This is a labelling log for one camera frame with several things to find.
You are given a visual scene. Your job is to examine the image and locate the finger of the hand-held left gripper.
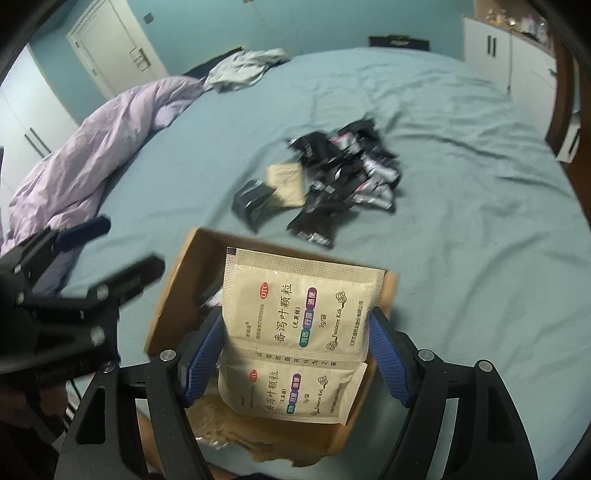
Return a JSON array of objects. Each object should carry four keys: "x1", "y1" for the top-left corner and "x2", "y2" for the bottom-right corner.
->
[
  {"x1": 28, "y1": 255, "x2": 167, "y2": 324},
  {"x1": 0, "y1": 215, "x2": 112, "y2": 296}
]

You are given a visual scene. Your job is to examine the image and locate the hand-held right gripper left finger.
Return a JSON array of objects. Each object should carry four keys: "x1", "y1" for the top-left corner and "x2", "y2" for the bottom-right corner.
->
[{"x1": 54, "y1": 305, "x2": 227, "y2": 480}]

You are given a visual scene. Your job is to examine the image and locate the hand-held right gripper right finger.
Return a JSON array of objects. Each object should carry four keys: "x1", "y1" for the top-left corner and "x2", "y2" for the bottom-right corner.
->
[{"x1": 368, "y1": 305, "x2": 539, "y2": 480}]

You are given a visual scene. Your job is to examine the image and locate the black foil snack packet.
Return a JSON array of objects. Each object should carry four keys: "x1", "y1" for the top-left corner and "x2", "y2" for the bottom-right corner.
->
[{"x1": 198, "y1": 281, "x2": 223, "y2": 320}]

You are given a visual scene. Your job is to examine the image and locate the brown cardboard box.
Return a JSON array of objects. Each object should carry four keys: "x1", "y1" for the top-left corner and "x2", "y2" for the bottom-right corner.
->
[{"x1": 144, "y1": 226, "x2": 400, "y2": 464}]

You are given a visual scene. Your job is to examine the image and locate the joined beige sachet pair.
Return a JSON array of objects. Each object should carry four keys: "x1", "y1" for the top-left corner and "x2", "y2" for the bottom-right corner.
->
[{"x1": 217, "y1": 247, "x2": 386, "y2": 426}]

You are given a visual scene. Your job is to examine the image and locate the single beige sachet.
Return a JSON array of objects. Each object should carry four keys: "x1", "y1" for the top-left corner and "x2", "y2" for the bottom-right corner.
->
[{"x1": 266, "y1": 161, "x2": 306, "y2": 209}]

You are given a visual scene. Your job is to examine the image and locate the pile of black snack packets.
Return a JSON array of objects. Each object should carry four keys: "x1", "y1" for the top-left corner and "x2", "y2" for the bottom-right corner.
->
[{"x1": 232, "y1": 117, "x2": 402, "y2": 250}]

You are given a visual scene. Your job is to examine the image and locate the person's left hand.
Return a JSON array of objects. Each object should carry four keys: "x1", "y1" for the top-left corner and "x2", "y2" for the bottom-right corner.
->
[{"x1": 25, "y1": 381, "x2": 70, "y2": 439}]

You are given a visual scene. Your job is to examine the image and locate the lilac duvet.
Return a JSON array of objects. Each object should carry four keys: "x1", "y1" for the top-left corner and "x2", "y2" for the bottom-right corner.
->
[{"x1": 0, "y1": 76, "x2": 206, "y2": 259}]

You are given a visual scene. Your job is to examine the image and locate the white wardrobe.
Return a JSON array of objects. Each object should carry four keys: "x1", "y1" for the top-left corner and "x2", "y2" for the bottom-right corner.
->
[{"x1": 0, "y1": 44, "x2": 81, "y2": 195}]

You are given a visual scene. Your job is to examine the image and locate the white door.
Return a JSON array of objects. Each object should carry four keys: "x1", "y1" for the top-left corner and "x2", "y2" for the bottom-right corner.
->
[{"x1": 66, "y1": 0, "x2": 169, "y2": 99}]

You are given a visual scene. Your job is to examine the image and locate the dark pillow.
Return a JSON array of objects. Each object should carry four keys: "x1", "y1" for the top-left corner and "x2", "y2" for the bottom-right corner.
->
[{"x1": 180, "y1": 45, "x2": 245, "y2": 78}]

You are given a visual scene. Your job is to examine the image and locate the grey crumpled garment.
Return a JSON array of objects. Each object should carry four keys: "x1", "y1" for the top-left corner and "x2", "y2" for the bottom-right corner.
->
[{"x1": 203, "y1": 47, "x2": 291, "y2": 94}]

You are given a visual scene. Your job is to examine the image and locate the white drawer unit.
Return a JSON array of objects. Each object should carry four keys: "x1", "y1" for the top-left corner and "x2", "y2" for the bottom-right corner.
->
[{"x1": 556, "y1": 124, "x2": 583, "y2": 163}]

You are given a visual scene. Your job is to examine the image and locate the black bag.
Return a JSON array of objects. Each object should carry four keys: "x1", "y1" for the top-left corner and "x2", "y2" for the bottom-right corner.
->
[{"x1": 368, "y1": 34, "x2": 430, "y2": 51}]

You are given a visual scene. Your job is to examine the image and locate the wooden chair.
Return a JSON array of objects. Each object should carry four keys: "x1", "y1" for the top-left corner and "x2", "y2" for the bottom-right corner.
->
[{"x1": 545, "y1": 28, "x2": 591, "y2": 162}]

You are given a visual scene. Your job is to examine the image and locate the white cabinet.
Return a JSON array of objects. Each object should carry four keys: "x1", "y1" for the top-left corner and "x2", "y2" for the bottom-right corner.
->
[{"x1": 463, "y1": 16, "x2": 557, "y2": 100}]

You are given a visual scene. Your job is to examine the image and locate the group of small bottles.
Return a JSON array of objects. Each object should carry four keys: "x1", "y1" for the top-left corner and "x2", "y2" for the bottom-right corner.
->
[{"x1": 482, "y1": 7, "x2": 550, "y2": 40}]

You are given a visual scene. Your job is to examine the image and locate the metal door handle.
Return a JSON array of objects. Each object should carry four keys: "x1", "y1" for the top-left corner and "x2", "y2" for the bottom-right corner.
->
[{"x1": 129, "y1": 46, "x2": 151, "y2": 72}]

